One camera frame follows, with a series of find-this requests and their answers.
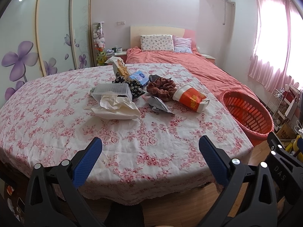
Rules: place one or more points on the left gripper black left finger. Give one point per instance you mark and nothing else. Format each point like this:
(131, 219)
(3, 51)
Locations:
(41, 207)

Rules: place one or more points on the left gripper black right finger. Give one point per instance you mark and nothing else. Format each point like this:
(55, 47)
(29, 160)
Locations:
(248, 197)

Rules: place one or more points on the white tissue paper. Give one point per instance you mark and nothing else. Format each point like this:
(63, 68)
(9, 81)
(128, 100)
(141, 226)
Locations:
(112, 107)

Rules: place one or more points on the red white paper cup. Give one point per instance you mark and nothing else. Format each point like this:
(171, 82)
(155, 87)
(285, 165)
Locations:
(191, 98)

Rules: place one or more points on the clear plastic food box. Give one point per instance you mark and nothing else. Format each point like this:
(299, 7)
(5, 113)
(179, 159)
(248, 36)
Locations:
(120, 90)

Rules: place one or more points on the silver wrapper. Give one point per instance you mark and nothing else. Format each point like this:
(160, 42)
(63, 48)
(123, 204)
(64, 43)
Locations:
(156, 104)

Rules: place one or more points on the black daisy scrunchie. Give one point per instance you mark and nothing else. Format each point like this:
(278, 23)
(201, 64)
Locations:
(136, 88)

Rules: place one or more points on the brown plaid scrunchie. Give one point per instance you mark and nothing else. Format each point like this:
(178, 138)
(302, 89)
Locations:
(162, 88)

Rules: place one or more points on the yellow white snack bag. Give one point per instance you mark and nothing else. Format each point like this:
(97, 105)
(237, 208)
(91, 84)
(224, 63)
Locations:
(120, 67)

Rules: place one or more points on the blue Vinda tissue pack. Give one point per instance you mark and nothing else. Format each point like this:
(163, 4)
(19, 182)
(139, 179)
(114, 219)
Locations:
(140, 77)

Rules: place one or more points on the black polka dot cloth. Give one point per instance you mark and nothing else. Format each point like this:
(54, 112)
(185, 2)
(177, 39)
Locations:
(153, 78)

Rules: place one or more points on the brown cardboard box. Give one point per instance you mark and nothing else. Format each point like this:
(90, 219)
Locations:
(286, 133)

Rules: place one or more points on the red plastic laundry basket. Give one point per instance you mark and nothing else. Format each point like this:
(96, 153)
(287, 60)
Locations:
(251, 115)

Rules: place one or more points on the white shelf cart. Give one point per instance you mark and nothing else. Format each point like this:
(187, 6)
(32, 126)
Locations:
(289, 107)

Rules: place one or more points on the pink window curtain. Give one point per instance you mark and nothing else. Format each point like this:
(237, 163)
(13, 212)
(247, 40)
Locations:
(276, 60)

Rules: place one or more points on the pink floral tablecloth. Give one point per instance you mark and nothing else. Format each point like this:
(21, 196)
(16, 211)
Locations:
(49, 119)

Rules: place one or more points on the pink left nightstand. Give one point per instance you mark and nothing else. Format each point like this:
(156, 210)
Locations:
(122, 55)

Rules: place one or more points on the pink striped pillow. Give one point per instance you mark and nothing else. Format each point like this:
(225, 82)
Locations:
(182, 45)

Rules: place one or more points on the white mug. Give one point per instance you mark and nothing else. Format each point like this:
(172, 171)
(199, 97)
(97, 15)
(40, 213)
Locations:
(119, 50)

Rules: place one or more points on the bed with salmon duvet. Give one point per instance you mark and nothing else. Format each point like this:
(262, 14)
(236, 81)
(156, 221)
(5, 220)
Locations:
(187, 69)

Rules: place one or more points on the stuffed toy column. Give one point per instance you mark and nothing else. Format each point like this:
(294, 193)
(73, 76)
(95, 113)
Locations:
(99, 43)

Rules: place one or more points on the sliding wardrobe with purple flowers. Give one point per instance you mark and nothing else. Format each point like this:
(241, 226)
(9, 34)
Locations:
(41, 38)

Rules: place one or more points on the floral white pillow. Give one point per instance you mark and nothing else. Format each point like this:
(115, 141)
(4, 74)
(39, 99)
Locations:
(157, 42)

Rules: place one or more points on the beige pink headboard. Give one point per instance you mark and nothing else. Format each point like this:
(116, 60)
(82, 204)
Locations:
(137, 31)

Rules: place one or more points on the white wire rack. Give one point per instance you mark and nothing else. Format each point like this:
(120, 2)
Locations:
(275, 103)

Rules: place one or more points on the wall power socket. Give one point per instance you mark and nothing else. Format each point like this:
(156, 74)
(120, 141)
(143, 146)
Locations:
(120, 23)

